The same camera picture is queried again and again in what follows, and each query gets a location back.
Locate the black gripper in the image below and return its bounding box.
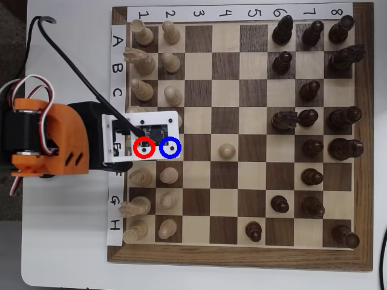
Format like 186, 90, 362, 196
67, 100, 134, 173

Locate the light wooden bishop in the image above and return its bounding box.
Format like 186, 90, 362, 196
128, 167, 154, 187
130, 78, 155, 102

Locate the light wooden knight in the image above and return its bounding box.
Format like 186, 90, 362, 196
123, 47, 157, 76
118, 195, 152, 219

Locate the light wooden queen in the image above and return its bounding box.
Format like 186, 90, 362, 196
125, 105, 152, 117

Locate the light wooden rook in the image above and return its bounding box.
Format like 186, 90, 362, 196
122, 219, 149, 244
129, 19, 155, 47

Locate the white paper letter strip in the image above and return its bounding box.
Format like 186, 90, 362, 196
107, 24, 128, 247

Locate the wooden chessboard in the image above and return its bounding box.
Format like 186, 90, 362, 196
106, 2, 376, 272

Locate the dark wooden knight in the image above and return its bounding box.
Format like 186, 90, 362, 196
328, 43, 366, 76
271, 111, 301, 131

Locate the white paper number strip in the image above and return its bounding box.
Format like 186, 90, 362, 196
126, 2, 354, 22

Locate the dark wooden bishop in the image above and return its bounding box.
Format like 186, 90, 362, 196
271, 14, 294, 46

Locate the dark wooden king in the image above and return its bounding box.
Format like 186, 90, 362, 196
327, 138, 365, 161

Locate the dark wooden queen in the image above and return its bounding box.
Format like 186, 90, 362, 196
326, 106, 363, 135

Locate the dark wooden rook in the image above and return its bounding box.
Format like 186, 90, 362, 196
330, 225, 361, 250
328, 14, 355, 45

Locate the black camera cable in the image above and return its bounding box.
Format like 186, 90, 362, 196
11, 15, 146, 137

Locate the black camera circuit board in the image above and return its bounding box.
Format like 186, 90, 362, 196
134, 123, 169, 146

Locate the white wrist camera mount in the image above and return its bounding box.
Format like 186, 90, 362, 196
101, 110, 183, 163

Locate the white red servo wire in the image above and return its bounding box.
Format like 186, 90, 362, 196
10, 174, 25, 198
0, 74, 57, 158

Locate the black background cable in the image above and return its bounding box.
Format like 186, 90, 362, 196
378, 226, 387, 290

